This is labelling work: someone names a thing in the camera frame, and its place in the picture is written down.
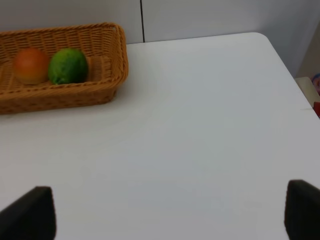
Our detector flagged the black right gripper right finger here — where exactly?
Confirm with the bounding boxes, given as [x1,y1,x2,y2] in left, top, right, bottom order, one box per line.
[284,179,320,240]

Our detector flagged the green lime fruit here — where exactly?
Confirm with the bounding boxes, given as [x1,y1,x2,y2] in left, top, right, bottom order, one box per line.
[48,48,89,85]

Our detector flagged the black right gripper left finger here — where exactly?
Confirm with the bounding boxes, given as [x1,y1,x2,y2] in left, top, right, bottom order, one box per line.
[0,186,57,240]

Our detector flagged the colourful objects beside table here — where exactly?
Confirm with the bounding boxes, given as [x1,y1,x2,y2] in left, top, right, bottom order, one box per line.
[311,73,320,117]

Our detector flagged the light orange wicker basket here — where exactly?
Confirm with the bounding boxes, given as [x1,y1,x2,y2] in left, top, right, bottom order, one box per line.
[0,22,129,114]

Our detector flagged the red orange peach fruit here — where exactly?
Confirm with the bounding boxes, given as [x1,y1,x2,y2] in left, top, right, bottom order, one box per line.
[12,47,50,85]

